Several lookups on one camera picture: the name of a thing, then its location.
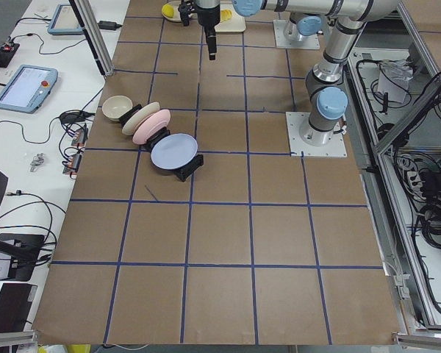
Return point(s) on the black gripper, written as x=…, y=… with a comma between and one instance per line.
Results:
x=208, y=17

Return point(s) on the spiral bread roll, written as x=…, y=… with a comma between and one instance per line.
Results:
x=225, y=15

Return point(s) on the blue plate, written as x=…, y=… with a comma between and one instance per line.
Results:
x=174, y=151

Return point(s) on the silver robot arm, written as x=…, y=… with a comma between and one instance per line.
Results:
x=329, y=103
x=249, y=8

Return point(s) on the cream plate under lemon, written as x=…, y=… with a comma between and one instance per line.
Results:
x=176, y=18

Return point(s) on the pink plate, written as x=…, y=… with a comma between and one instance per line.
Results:
x=151, y=126

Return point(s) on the cream plate in rack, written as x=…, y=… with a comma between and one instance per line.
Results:
x=131, y=120

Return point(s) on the cream rectangular tray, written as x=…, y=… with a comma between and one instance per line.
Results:
x=234, y=24

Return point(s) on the yellow lemon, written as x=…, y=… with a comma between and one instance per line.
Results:
x=168, y=11

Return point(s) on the black power adapter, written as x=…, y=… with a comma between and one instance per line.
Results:
x=108, y=25

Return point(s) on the cream bowl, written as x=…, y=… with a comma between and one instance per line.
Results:
x=115, y=106

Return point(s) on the black dish rack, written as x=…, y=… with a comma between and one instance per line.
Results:
x=181, y=173

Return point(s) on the far teach pendant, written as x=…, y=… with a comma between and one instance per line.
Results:
x=64, y=22

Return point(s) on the teach pendant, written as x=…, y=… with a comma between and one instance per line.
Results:
x=28, y=88
x=64, y=22

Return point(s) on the white box in cabinet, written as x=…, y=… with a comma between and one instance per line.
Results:
x=394, y=79

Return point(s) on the near teach pendant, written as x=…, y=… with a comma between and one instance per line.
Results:
x=28, y=88

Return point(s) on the black device on table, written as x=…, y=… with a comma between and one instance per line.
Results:
x=7, y=52

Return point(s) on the small metal clamp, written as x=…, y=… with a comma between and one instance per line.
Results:
x=36, y=162

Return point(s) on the black monitor stand base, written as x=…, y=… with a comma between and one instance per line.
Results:
x=19, y=255

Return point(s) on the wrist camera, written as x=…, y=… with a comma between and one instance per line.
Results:
x=185, y=9

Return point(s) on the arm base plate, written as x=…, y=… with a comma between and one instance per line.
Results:
x=304, y=141
x=302, y=35

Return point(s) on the aluminium frame post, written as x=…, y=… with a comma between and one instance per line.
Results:
x=88, y=23

